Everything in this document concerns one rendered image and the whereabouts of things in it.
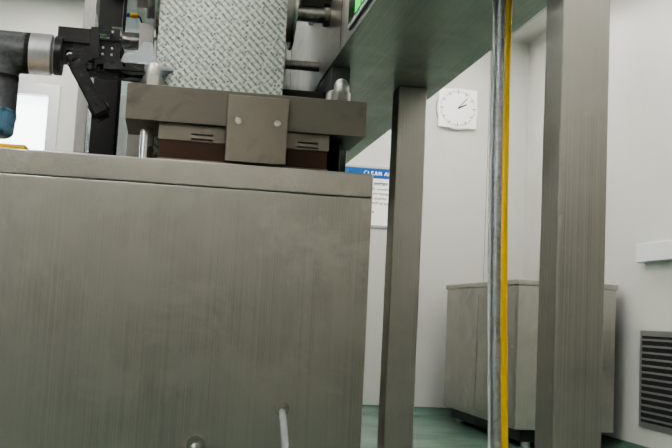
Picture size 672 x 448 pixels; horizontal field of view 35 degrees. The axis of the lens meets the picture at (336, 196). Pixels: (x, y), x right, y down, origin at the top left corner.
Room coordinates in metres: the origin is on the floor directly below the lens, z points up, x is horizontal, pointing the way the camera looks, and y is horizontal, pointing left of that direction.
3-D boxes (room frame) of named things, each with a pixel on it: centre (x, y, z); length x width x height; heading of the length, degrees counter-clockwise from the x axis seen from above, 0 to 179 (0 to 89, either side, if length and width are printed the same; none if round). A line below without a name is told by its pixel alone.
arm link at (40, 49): (1.87, 0.54, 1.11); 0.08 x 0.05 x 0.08; 9
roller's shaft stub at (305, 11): (2.00, 0.06, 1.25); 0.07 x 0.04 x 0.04; 99
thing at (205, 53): (1.92, 0.23, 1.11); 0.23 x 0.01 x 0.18; 99
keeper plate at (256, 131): (1.72, 0.14, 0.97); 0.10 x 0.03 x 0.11; 99
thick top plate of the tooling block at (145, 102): (1.80, 0.17, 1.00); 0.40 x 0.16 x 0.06; 99
